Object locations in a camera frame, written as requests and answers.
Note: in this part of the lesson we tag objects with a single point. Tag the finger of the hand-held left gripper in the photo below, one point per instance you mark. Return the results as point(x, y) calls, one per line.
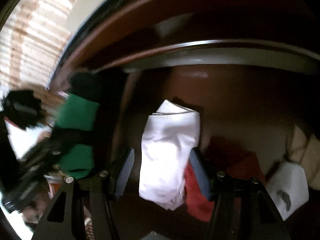
point(22, 107)
point(62, 142)

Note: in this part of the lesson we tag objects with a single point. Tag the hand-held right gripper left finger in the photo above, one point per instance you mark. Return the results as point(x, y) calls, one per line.
point(126, 172)

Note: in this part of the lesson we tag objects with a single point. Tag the white underwear with grey print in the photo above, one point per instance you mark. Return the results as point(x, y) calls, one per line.
point(287, 185)

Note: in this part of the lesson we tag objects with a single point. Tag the dark red underwear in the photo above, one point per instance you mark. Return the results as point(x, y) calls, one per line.
point(232, 157)

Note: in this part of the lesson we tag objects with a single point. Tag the striped curtain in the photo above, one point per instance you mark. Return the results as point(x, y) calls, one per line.
point(32, 35)

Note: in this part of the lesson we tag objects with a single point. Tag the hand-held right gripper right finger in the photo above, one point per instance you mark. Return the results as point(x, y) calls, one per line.
point(198, 172)

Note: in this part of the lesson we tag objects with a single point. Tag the cream underwear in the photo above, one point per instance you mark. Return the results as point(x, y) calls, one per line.
point(306, 150)

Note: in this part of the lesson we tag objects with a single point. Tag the wooden drawer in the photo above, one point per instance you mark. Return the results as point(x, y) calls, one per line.
point(245, 100)

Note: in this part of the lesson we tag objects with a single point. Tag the green underwear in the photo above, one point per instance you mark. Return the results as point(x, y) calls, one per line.
point(75, 112)

